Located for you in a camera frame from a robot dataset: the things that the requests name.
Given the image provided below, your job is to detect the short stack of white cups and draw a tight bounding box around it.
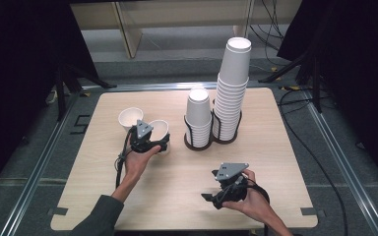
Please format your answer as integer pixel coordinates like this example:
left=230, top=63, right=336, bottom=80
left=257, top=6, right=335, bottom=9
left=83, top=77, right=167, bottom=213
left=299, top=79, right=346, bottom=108
left=184, top=87, right=214, bottom=148

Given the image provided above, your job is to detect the metal floor rail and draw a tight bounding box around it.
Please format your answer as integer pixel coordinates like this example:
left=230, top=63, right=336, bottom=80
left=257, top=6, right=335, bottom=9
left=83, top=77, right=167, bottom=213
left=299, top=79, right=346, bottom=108
left=0, top=91, right=80, bottom=236
left=303, top=90, right=378, bottom=236
left=80, top=81, right=255, bottom=92

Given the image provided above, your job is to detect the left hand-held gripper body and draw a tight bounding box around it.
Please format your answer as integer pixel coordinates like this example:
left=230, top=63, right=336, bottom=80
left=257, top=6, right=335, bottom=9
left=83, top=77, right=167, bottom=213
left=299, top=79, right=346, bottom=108
left=128, top=119, right=166, bottom=154

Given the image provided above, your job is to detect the black metal stand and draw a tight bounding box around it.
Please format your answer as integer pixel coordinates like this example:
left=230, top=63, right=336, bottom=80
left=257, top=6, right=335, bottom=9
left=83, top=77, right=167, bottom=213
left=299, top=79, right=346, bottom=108
left=53, top=60, right=118, bottom=122
left=258, top=48, right=325, bottom=114

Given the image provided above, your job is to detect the person's right hand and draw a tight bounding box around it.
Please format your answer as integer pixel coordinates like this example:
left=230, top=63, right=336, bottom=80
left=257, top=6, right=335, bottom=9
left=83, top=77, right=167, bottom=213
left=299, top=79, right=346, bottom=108
left=221, top=168, right=272, bottom=224

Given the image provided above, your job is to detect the white paper cup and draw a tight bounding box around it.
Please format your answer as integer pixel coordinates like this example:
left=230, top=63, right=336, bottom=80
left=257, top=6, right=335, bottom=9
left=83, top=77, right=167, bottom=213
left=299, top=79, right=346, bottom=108
left=117, top=106, right=145, bottom=134
left=147, top=119, right=171, bottom=155

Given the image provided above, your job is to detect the hand-held gripper cable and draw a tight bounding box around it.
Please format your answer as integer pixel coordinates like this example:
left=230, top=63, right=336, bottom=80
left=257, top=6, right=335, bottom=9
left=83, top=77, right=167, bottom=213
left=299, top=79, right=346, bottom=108
left=241, top=182, right=272, bottom=236
left=113, top=127, right=136, bottom=190

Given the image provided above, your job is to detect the bundle of black cables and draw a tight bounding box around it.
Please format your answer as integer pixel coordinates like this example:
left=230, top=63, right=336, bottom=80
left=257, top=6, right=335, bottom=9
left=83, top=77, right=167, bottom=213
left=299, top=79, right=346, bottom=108
left=249, top=0, right=288, bottom=68

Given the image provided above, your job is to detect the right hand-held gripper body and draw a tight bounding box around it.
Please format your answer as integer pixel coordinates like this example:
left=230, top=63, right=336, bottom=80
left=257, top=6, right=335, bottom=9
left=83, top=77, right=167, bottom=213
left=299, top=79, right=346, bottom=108
left=211, top=162, right=250, bottom=210

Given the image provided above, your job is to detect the beige wooden desk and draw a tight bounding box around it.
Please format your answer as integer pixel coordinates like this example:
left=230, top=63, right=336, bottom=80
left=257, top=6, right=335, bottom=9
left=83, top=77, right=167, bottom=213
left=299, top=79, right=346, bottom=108
left=70, top=0, right=303, bottom=60

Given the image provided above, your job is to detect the right hand-held gripper cable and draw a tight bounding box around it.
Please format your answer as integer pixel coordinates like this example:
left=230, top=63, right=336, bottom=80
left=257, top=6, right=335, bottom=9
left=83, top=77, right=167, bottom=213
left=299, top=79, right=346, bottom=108
left=241, top=182, right=272, bottom=236

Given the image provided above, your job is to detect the person's left hand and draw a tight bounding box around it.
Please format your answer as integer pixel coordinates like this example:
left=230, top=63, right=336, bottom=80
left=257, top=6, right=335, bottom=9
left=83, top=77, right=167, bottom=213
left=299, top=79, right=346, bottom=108
left=123, top=144, right=162, bottom=185

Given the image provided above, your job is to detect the left hand-held gripper cable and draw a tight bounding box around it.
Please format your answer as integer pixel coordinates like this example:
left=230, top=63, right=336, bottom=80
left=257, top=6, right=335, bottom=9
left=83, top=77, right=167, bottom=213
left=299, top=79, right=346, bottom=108
left=113, top=127, right=136, bottom=190

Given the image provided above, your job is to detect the long black floor cable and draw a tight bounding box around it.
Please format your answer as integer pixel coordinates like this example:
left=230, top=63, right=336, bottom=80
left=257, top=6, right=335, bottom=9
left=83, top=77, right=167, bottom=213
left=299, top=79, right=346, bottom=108
left=278, top=88, right=349, bottom=236

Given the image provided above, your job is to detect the dark curtain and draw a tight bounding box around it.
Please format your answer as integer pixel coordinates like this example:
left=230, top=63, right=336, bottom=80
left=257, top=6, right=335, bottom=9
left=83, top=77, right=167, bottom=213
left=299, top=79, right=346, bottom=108
left=0, top=0, right=100, bottom=205
left=277, top=0, right=378, bottom=198

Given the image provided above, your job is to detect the black double cup holder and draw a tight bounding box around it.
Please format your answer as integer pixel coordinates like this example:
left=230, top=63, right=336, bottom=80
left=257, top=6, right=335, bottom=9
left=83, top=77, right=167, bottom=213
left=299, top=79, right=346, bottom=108
left=183, top=97, right=244, bottom=152

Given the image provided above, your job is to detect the tall stack of white cups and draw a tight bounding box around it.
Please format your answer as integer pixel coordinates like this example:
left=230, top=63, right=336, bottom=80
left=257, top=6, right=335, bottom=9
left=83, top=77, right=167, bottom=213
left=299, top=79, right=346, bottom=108
left=212, top=36, right=253, bottom=143

